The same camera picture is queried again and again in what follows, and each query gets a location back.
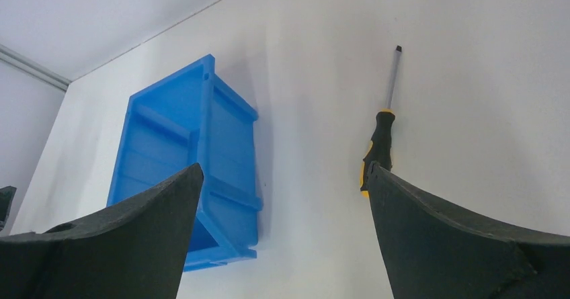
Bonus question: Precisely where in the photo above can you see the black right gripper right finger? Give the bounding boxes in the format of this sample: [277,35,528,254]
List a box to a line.
[368,163,569,298]

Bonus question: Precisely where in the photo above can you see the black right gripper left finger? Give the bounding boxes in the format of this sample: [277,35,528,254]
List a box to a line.
[1,164,204,298]

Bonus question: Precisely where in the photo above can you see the black yellow screwdriver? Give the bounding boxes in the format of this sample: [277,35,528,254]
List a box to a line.
[360,45,403,198]

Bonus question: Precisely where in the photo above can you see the blue plastic bin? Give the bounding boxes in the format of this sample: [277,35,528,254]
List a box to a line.
[107,54,263,271]

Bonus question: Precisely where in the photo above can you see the dark object at left edge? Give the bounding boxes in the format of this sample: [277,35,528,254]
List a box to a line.
[0,186,17,231]

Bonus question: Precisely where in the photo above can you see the grey metal rail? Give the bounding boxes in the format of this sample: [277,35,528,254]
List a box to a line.
[1,45,72,92]

